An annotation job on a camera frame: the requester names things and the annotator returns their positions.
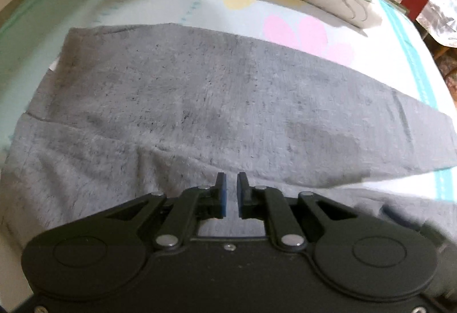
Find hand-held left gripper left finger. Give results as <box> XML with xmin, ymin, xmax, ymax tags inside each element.
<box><xmin>106</xmin><ymin>172</ymin><xmax>228</xmax><ymax>250</ymax></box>

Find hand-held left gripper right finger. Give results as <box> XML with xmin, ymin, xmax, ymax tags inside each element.
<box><xmin>237</xmin><ymin>172</ymin><xmax>358</xmax><ymax>250</ymax></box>

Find grey pants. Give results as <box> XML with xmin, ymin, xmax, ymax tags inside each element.
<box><xmin>0</xmin><ymin>23</ymin><xmax>457</xmax><ymax>253</ymax></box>

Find light blue printed blanket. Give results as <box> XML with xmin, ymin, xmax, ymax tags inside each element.
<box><xmin>0</xmin><ymin>0</ymin><xmax>457</xmax><ymax>228</ymax></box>

